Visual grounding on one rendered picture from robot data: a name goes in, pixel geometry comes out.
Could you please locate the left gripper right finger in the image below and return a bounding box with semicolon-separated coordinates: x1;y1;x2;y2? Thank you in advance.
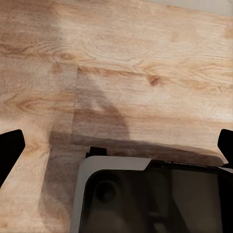
217;129;233;168

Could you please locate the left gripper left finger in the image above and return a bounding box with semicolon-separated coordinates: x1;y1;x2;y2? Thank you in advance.
0;129;25;187

